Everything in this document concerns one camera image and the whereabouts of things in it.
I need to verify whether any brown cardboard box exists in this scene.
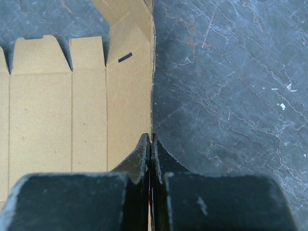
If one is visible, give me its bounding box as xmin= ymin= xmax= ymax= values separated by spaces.
xmin=0 ymin=0 xmax=155 ymax=205

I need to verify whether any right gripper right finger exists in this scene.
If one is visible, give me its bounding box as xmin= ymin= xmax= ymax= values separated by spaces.
xmin=151 ymin=134 xmax=188 ymax=231

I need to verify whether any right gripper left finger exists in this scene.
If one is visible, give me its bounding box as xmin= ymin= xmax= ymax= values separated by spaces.
xmin=112 ymin=133 xmax=150 ymax=231

